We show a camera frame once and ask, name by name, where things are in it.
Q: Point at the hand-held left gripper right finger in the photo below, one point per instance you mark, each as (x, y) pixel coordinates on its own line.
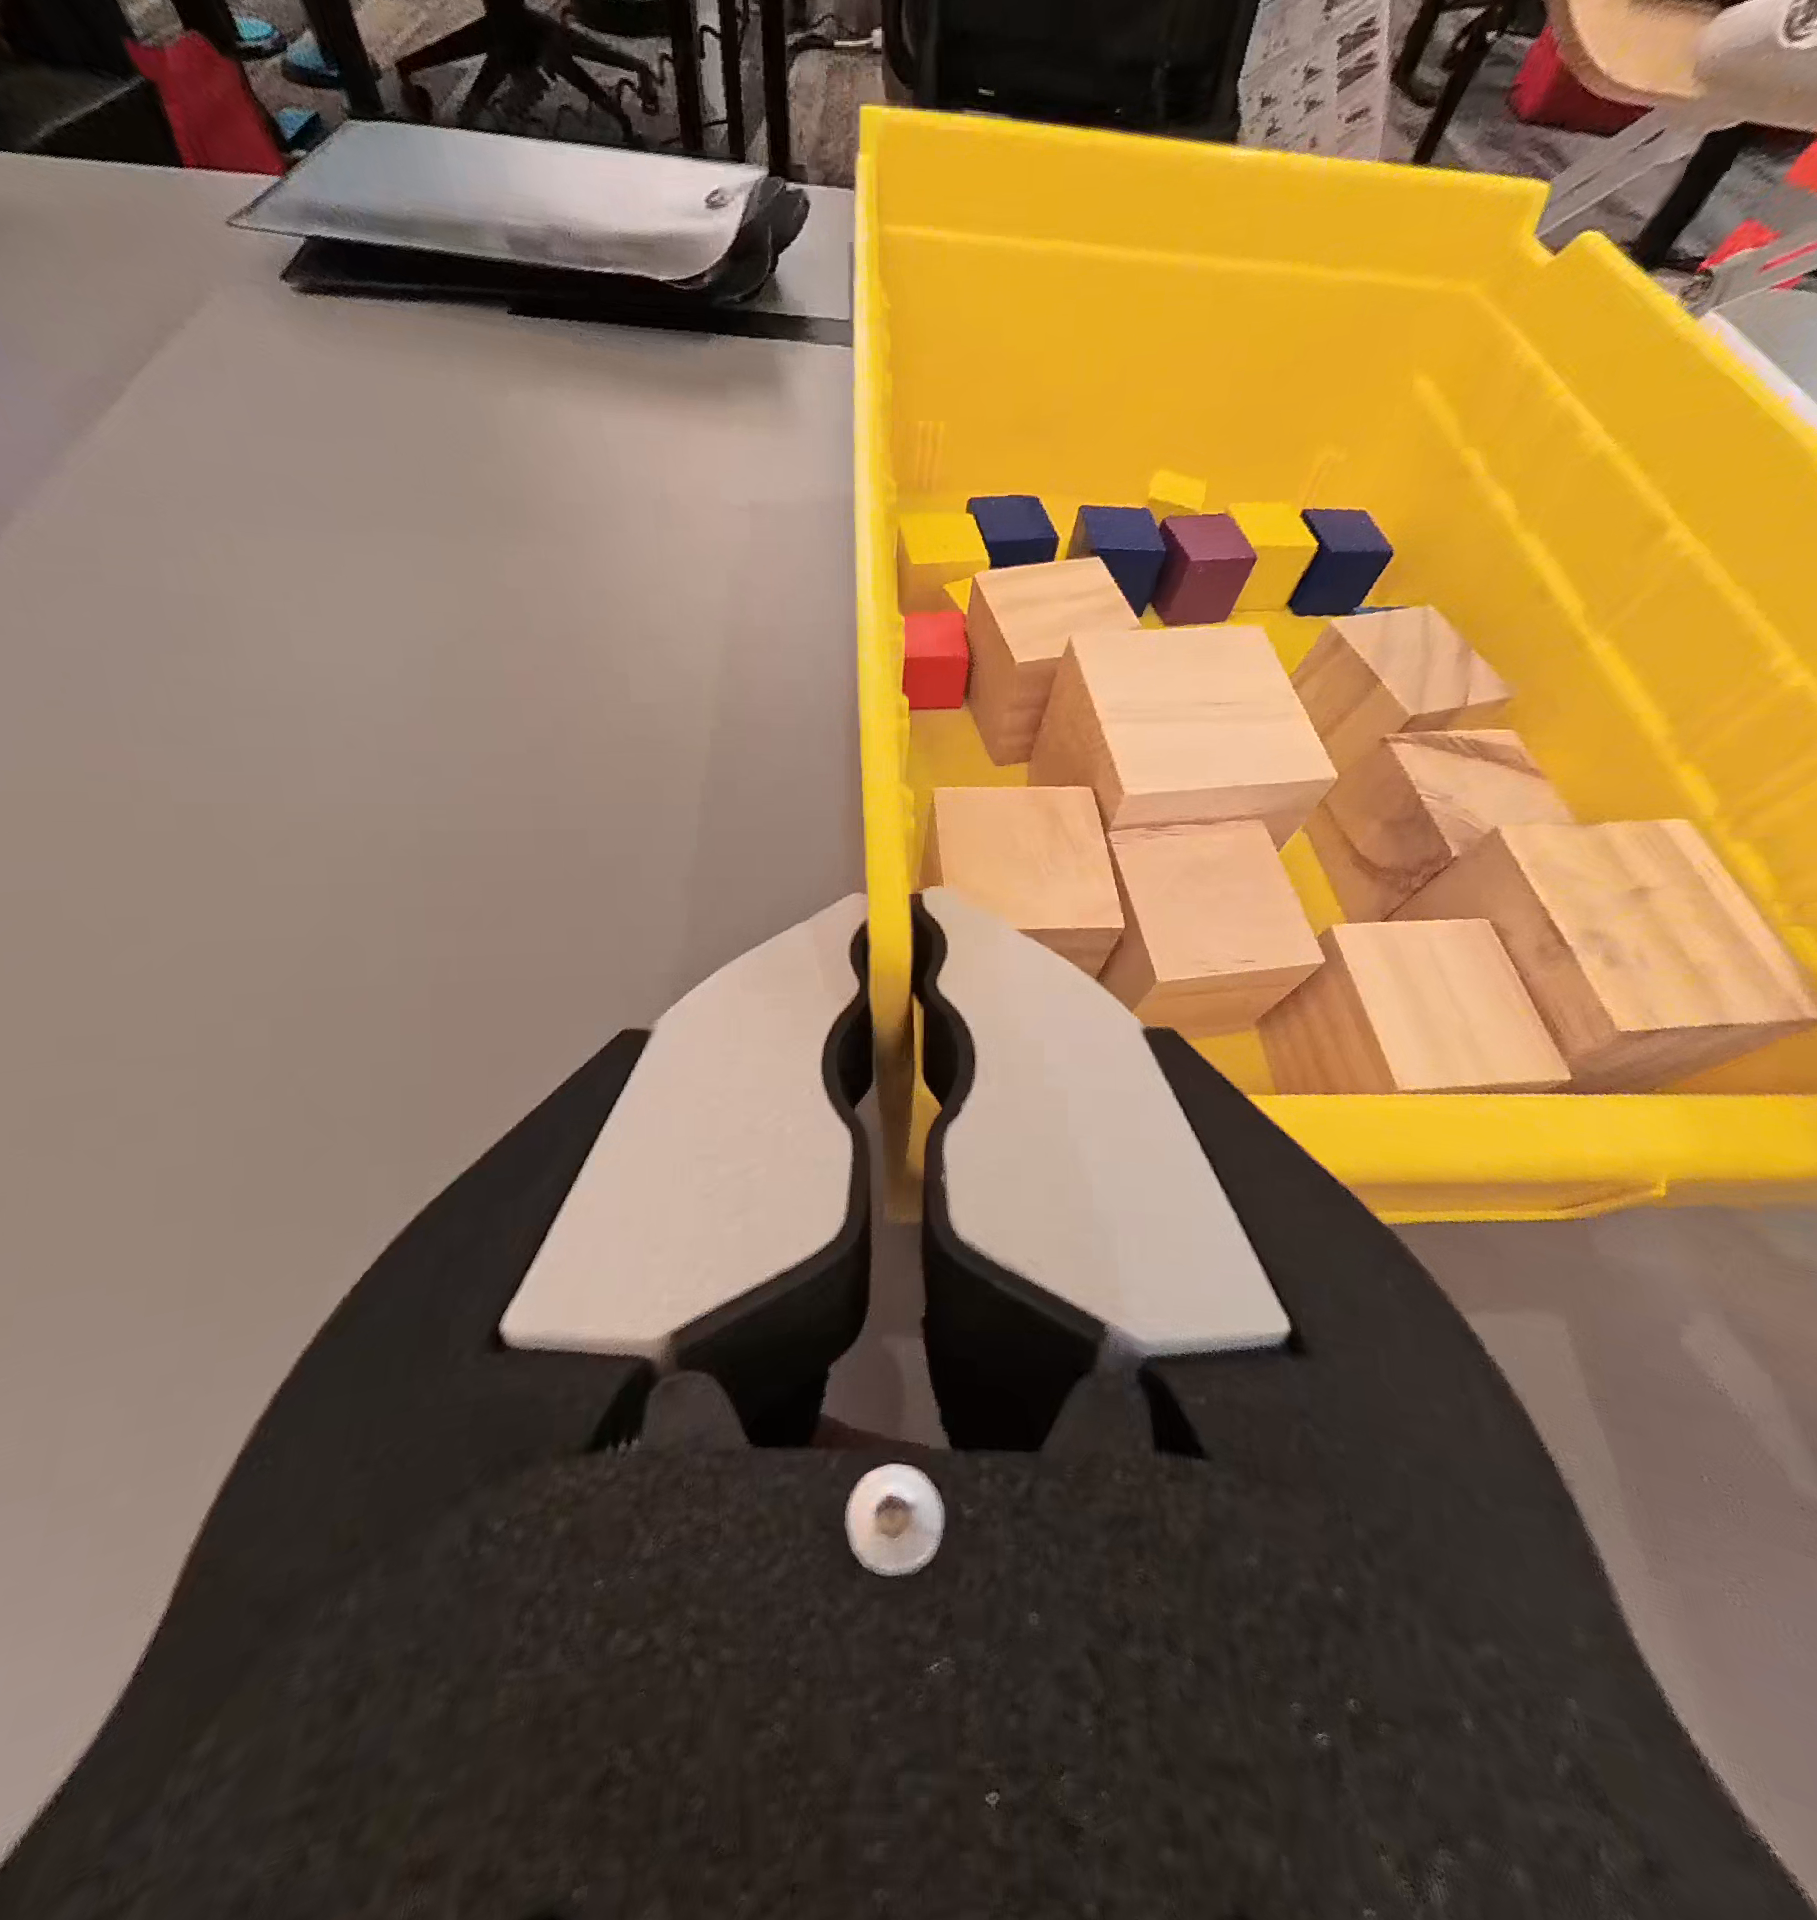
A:
(1104, 1167)

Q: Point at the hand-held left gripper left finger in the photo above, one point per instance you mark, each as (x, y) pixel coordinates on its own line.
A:
(698, 1167)

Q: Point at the pile of wooden coloured cubes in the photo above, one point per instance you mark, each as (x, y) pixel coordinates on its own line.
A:
(1194, 734)

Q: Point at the yellow plastic bin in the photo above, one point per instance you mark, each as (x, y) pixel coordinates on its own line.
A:
(1222, 329)

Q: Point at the red box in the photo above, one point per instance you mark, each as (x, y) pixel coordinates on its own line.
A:
(1558, 90)

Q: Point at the grey flat pad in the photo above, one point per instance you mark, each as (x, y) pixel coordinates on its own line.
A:
(506, 204)

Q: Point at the black office chair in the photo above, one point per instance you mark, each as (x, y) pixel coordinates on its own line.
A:
(524, 51)
(1075, 63)

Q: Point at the picture-printed paper sheet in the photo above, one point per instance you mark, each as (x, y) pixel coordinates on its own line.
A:
(1323, 75)

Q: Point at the orange traffic cone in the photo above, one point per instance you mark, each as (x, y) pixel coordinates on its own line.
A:
(1754, 248)

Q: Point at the red bag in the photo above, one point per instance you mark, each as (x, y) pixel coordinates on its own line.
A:
(203, 106)

